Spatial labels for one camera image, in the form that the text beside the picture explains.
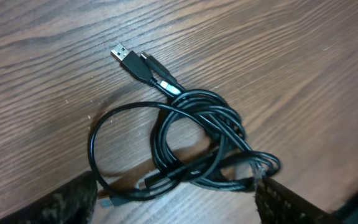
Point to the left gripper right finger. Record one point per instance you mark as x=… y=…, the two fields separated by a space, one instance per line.
x=277 y=204

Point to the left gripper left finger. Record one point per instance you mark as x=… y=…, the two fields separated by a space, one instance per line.
x=72 y=203

